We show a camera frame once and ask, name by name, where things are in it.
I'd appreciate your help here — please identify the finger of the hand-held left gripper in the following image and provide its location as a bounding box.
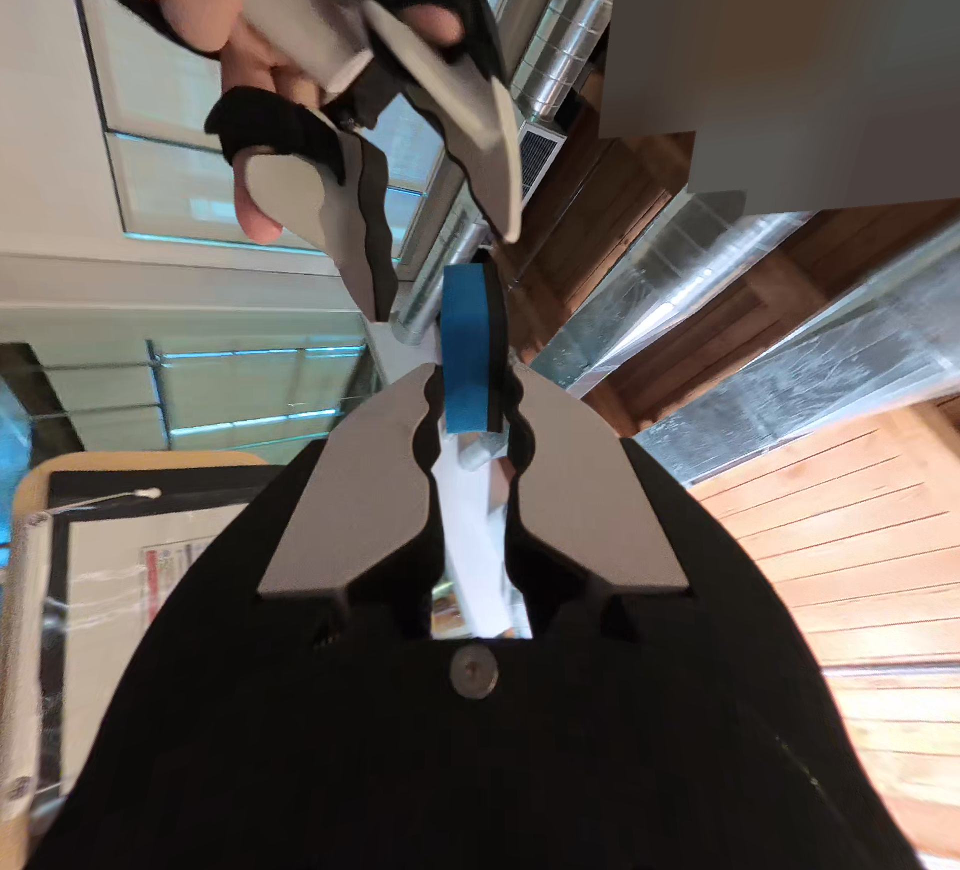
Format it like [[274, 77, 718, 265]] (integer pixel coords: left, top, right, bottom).
[[243, 131, 400, 322], [363, 0, 524, 245]]

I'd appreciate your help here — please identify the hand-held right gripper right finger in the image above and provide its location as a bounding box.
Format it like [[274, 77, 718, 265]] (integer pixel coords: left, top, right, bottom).
[[502, 362, 691, 597]]

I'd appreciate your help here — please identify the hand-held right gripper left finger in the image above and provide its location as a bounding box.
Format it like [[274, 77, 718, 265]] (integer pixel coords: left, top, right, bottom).
[[257, 362, 447, 601]]

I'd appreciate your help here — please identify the blue and black eraser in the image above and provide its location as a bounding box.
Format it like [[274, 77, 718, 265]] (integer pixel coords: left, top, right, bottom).
[[441, 261, 509, 435]]

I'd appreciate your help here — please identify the white air vent grille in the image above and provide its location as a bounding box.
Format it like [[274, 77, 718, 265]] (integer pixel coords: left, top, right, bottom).
[[516, 122, 569, 205]]

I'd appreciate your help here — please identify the silver spiral duct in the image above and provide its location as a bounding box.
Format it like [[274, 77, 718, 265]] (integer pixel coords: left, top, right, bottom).
[[393, 0, 624, 346]]

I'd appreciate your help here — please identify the foil wrapped duct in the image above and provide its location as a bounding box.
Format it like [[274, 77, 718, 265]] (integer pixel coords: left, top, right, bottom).
[[540, 191, 960, 485]]

